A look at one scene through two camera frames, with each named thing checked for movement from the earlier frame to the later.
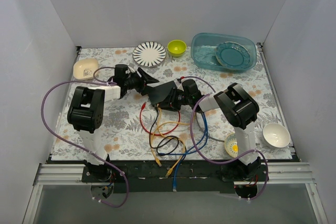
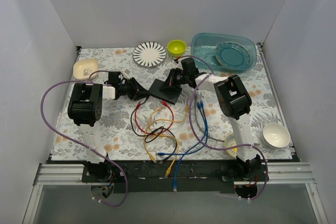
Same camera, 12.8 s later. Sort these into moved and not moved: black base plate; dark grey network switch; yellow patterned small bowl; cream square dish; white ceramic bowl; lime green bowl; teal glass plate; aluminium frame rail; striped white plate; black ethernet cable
Moved: black ethernet cable; dark grey network switch
Not moved: white ceramic bowl; teal glass plate; black base plate; yellow patterned small bowl; lime green bowl; striped white plate; aluminium frame rail; cream square dish
